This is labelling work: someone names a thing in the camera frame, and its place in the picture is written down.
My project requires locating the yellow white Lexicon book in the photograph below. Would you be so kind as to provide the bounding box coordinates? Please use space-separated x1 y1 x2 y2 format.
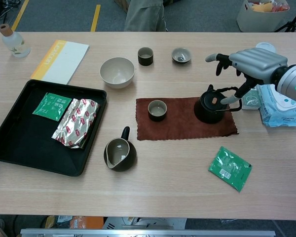
30 39 90 85

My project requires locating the round white table grommet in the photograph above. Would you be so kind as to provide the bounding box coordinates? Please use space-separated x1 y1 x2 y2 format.
256 41 277 54

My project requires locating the white storage bin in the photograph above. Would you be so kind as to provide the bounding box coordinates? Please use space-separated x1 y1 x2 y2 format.
236 0 291 33

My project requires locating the dark ceramic pitcher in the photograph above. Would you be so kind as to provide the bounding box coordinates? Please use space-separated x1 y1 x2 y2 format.
103 126 138 173

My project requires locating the small green white box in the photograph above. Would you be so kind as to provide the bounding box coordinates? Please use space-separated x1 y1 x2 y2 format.
241 85 260 110

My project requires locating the green tea packet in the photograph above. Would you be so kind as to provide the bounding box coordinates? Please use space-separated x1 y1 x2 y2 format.
32 92 73 122
208 146 253 193

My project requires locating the beige bowl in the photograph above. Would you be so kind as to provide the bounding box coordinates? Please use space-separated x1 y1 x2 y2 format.
100 57 135 90

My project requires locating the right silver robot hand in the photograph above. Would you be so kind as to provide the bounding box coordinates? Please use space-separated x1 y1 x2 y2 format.
205 47 289 105

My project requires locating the black teapot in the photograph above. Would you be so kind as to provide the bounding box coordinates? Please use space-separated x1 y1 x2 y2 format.
194 84 243 124

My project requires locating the blue wet wipes pack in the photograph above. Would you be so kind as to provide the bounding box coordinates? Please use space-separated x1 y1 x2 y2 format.
255 83 296 128

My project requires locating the small rounded teacup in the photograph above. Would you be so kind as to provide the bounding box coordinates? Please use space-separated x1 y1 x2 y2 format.
171 47 192 65

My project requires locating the orange box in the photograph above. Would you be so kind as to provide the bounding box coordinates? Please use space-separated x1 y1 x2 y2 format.
70 216 105 230

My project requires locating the dark cylindrical teacup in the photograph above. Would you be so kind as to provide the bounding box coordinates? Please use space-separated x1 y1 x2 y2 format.
137 46 154 66
148 99 168 122

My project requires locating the glass bottle wooden cap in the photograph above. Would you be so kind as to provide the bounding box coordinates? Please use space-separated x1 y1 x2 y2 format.
0 23 31 58

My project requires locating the person in khaki trousers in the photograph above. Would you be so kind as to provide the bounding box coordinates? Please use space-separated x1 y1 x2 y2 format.
124 0 168 32

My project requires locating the silver foil packet red print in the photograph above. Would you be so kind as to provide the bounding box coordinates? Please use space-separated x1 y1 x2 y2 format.
51 98 100 150

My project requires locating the black square tray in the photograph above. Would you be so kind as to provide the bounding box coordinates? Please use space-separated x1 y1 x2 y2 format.
0 79 108 177

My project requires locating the black tripod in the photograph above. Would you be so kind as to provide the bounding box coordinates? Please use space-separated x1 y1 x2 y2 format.
274 3 296 33

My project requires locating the brown tea cloth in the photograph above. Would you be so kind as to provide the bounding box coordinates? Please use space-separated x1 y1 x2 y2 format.
135 97 239 141

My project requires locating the aluminium rail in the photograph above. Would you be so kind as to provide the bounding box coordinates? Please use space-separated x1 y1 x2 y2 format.
20 228 276 237

